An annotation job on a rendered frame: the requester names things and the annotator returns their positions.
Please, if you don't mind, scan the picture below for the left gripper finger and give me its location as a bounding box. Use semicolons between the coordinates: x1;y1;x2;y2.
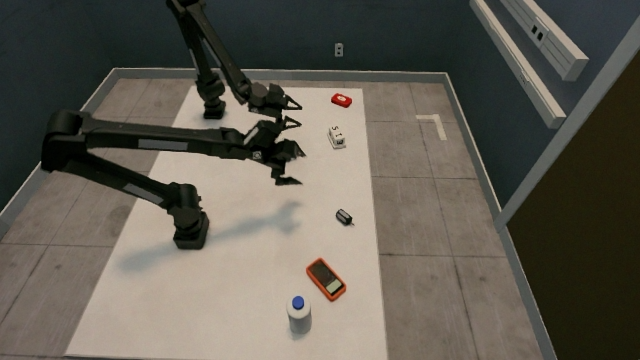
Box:
284;95;303;111
282;116;303;131

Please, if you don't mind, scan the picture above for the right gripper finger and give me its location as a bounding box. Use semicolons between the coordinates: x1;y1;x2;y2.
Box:
293;139;306;156
278;175;303;186

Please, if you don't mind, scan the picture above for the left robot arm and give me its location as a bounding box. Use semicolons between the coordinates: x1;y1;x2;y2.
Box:
166;0;285;119

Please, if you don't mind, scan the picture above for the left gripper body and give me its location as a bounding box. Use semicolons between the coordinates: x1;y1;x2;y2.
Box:
262;95;287;131

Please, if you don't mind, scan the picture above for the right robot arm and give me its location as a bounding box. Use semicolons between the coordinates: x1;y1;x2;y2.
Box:
40;111;298;244

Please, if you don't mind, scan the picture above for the white number cube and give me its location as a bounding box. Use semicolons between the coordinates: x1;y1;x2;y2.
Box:
329;125;342;140
332;131;345;146

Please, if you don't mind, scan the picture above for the white bottle with blue cap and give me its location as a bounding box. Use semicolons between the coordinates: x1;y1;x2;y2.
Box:
286;294;312;335

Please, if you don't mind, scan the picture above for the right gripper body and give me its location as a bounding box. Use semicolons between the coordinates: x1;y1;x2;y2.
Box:
260;154;291;185

